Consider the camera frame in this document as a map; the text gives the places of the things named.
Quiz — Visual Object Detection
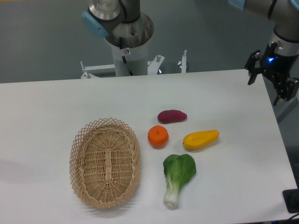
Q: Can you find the black device at table edge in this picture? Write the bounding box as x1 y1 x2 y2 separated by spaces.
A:
282 189 299 214

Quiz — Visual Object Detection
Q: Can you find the yellow mango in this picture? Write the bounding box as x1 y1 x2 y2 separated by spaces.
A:
183 130 220 150

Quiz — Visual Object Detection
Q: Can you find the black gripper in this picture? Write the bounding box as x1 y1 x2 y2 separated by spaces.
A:
244 43 299 105

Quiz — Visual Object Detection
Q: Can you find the green bok choy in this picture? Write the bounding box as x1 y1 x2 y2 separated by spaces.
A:
163 154 197 208

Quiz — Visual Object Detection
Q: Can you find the black cable on pedestal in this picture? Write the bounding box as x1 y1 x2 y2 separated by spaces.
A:
119 36 135 77

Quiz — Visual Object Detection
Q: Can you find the oval woven wicker basket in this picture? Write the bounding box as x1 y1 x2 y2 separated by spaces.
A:
69 118 141 209

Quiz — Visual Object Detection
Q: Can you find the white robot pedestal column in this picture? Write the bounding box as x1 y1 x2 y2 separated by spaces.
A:
110 44 148 77

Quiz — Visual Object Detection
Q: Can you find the white metal base frame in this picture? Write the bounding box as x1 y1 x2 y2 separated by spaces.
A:
79 49 188 79

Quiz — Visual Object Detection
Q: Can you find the purple sweet potato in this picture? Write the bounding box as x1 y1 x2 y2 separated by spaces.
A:
157 110 187 124

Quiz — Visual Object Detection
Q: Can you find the orange tangerine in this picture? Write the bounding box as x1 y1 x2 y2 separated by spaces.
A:
148 125 169 148

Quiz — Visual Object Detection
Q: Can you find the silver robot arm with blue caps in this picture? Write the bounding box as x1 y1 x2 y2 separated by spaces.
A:
81 0 299 102

